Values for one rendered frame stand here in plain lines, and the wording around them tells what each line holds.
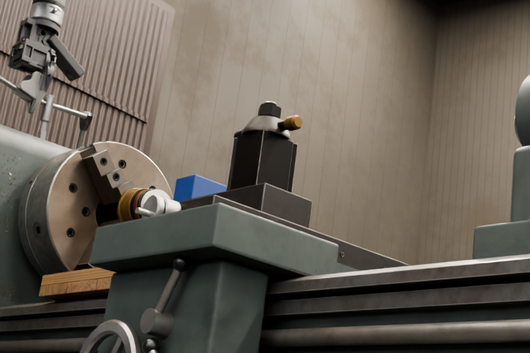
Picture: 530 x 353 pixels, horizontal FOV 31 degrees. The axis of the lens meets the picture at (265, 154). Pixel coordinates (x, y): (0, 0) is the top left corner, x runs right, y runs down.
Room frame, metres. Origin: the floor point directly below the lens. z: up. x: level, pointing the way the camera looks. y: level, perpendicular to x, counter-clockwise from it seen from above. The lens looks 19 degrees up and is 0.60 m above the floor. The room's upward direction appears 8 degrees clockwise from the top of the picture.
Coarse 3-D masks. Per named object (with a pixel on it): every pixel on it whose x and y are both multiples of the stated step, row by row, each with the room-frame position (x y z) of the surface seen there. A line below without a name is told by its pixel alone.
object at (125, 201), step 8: (128, 192) 1.87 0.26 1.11; (136, 192) 1.85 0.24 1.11; (144, 192) 1.83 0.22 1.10; (120, 200) 1.86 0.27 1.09; (128, 200) 1.85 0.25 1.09; (136, 200) 1.83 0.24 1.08; (120, 208) 1.86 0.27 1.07; (128, 208) 1.84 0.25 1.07; (120, 216) 1.87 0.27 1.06; (128, 216) 1.85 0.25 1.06; (136, 216) 1.84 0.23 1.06
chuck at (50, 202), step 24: (96, 144) 1.91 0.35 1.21; (120, 144) 1.95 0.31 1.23; (48, 168) 1.92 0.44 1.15; (72, 168) 1.88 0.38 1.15; (144, 168) 1.99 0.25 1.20; (48, 192) 1.86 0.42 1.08; (72, 192) 1.89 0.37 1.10; (96, 192) 1.92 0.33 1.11; (168, 192) 2.03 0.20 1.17; (48, 216) 1.86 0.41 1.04; (72, 216) 1.90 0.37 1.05; (48, 240) 1.89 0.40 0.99; (72, 240) 1.90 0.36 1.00; (48, 264) 1.94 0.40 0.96; (72, 264) 1.91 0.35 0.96
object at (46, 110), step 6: (48, 96) 2.07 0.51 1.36; (48, 102) 2.07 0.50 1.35; (48, 108) 2.08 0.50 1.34; (42, 114) 2.08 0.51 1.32; (48, 114) 2.08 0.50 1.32; (42, 120) 2.08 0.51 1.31; (48, 120) 2.08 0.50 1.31; (42, 126) 2.08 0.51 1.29; (42, 132) 2.08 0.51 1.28; (42, 138) 2.08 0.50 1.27
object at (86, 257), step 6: (102, 222) 1.94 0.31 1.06; (108, 222) 1.92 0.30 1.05; (114, 222) 1.89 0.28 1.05; (120, 222) 1.88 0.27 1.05; (90, 246) 1.92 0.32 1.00; (84, 252) 1.92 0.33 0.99; (90, 252) 1.90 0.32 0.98; (84, 258) 1.91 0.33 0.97; (90, 258) 1.89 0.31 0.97; (78, 264) 1.91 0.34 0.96; (84, 264) 1.90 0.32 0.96; (90, 264) 1.89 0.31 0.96
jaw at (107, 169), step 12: (84, 156) 1.90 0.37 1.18; (96, 156) 1.87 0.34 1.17; (108, 156) 1.89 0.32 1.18; (96, 168) 1.88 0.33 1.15; (108, 168) 1.89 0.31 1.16; (120, 168) 1.88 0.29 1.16; (96, 180) 1.90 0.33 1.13; (108, 180) 1.87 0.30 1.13; (120, 180) 1.89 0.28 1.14; (108, 192) 1.90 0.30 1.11; (120, 192) 1.87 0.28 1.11
